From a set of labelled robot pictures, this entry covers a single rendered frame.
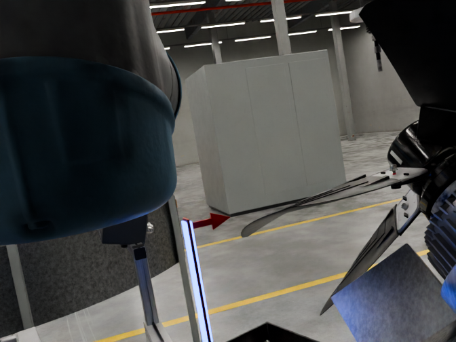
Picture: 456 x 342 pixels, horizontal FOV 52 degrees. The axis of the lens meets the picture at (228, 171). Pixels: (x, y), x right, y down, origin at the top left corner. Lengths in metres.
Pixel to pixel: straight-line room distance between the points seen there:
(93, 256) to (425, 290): 1.93
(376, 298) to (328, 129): 6.78
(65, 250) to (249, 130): 4.92
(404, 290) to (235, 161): 6.22
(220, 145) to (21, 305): 4.90
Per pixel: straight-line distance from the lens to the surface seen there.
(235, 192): 6.93
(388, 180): 0.74
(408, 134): 0.83
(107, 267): 2.52
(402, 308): 0.76
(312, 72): 7.46
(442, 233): 0.72
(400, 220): 0.89
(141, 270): 1.18
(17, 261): 2.32
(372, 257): 0.90
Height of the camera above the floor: 1.30
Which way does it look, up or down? 5 degrees down
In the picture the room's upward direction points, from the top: 10 degrees counter-clockwise
